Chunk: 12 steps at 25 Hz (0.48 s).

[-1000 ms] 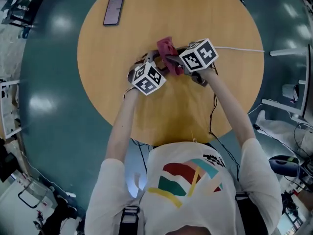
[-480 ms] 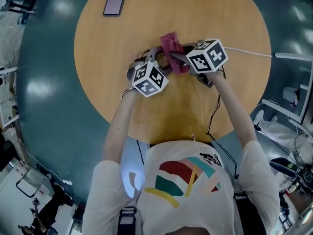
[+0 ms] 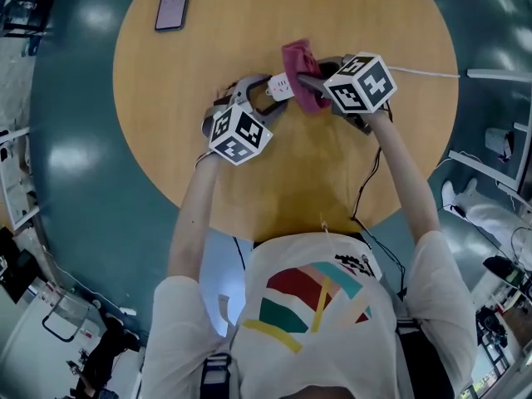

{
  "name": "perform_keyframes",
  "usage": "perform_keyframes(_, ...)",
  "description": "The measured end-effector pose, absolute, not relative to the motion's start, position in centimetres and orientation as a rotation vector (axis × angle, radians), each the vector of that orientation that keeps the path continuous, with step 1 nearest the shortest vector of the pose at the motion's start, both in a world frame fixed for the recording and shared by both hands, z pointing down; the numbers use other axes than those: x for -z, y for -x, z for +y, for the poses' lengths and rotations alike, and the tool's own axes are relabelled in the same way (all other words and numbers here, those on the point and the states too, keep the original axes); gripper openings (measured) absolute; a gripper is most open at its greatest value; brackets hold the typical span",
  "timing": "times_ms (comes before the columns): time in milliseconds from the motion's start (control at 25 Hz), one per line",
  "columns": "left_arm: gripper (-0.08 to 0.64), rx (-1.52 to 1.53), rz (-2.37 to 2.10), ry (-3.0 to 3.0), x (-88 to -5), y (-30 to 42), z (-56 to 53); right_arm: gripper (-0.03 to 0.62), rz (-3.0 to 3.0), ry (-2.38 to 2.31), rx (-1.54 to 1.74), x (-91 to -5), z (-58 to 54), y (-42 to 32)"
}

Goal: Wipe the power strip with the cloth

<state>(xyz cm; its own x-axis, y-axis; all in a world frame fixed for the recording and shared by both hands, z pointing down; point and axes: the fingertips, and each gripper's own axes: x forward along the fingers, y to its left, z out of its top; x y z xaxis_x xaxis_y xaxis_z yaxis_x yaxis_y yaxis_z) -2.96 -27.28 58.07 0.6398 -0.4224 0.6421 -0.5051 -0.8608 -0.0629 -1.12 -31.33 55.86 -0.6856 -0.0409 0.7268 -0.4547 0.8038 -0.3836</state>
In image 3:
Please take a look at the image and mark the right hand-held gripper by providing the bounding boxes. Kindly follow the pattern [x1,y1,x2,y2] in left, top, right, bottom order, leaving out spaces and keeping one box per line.
[297,52,398,135]

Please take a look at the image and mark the grey waste bin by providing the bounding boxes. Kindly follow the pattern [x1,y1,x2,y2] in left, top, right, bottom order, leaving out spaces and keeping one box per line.
[485,127,515,164]

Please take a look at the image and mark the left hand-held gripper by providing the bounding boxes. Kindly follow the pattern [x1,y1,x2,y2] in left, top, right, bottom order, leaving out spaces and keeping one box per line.
[202,72,291,166]

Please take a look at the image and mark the person's left forearm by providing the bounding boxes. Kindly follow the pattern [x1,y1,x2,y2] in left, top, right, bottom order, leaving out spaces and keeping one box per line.
[165,151,224,283]

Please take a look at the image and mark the smartphone with lit screen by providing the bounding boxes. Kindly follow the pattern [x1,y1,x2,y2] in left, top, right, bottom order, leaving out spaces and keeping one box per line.
[154,0,195,32]

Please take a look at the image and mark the black shoulder strap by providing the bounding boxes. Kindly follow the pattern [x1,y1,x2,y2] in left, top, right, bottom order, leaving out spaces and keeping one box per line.
[393,293,456,399]
[199,351,234,399]

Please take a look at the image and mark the white power strip cable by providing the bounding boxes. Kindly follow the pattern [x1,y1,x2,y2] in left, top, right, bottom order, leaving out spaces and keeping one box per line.
[388,65,461,79]

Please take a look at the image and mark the white shelf frame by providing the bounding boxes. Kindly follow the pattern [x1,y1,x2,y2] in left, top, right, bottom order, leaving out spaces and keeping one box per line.
[0,126,41,232]

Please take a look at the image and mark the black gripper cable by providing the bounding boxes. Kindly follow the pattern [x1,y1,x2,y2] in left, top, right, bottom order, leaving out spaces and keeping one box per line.
[351,101,407,303]

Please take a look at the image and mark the person's white printed shirt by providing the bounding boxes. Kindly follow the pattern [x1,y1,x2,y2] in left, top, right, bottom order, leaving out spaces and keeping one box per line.
[140,229,479,399]

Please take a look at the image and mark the person's right forearm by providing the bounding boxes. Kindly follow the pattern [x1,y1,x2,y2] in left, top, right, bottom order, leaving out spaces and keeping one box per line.
[365,108,441,247]

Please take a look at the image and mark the white metal frame table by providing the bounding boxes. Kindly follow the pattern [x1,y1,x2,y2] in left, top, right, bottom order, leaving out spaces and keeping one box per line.
[447,68,532,195]

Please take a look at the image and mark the white power strip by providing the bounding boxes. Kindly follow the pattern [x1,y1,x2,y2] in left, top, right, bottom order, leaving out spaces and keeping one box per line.
[265,71,297,102]

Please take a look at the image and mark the thin black cable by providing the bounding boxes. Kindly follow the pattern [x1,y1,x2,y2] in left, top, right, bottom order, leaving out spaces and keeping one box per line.
[231,236,247,272]

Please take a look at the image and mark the black tube frame chair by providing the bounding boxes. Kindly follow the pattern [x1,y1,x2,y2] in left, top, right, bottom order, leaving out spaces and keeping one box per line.
[41,292,91,343]

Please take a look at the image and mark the pink cloth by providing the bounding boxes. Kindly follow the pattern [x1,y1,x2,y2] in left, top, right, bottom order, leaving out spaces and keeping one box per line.
[281,38,333,116]

